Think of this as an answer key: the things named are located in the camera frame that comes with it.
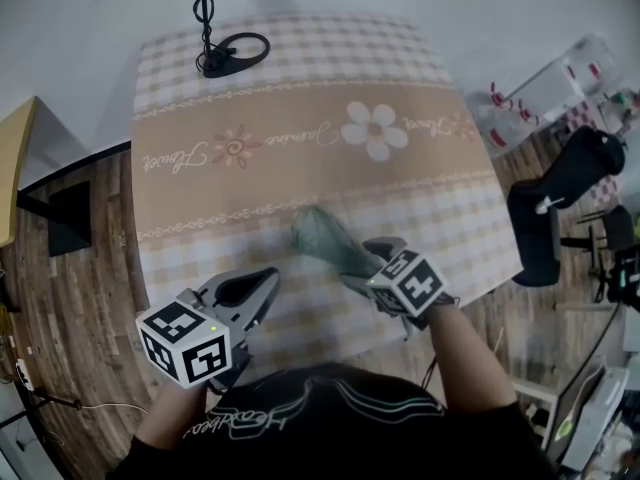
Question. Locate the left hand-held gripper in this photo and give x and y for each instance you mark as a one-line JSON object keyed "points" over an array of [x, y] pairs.
{"points": [[187, 343]]}

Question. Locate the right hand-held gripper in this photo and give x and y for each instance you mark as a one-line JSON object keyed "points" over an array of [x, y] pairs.
{"points": [[410, 283]]}

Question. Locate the person's right forearm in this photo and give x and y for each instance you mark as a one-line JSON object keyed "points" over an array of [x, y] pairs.
{"points": [[470, 368]]}

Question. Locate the person's left forearm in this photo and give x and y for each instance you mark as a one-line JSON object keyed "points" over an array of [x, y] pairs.
{"points": [[170, 418]]}

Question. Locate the table with checkered tablecloth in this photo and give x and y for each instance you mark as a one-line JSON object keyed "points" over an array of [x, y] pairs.
{"points": [[280, 168]]}

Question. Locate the person's black printed shirt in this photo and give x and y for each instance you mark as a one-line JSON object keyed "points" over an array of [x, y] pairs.
{"points": [[350, 433]]}

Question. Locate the clear water jug red label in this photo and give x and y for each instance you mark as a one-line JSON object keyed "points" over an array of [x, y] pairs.
{"points": [[492, 123], [527, 118]]}

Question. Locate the black office chair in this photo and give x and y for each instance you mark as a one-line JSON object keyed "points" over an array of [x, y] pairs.
{"points": [[555, 203]]}

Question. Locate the black desk lamp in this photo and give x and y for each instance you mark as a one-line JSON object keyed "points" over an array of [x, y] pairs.
{"points": [[232, 60]]}

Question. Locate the dark desk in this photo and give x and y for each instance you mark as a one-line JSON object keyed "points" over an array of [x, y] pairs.
{"points": [[575, 403]]}

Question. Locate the black stool chair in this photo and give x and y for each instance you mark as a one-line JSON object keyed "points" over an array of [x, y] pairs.
{"points": [[620, 228]]}

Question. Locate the white and green gooseneck lamp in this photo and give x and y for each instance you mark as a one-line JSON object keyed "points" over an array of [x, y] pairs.
{"points": [[566, 427]]}

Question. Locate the white water dispenser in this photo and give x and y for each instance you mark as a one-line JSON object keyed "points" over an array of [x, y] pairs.
{"points": [[550, 88]]}

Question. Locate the white power strip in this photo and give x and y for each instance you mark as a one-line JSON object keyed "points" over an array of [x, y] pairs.
{"points": [[22, 373]]}

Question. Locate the wooden side table black base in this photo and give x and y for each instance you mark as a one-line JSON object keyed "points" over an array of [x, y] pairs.
{"points": [[15, 168]]}

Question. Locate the large water jug on dispenser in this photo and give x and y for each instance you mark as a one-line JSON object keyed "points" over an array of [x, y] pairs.
{"points": [[592, 63]]}

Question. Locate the white frame side table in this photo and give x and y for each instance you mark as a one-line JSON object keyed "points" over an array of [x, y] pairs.
{"points": [[537, 393]]}

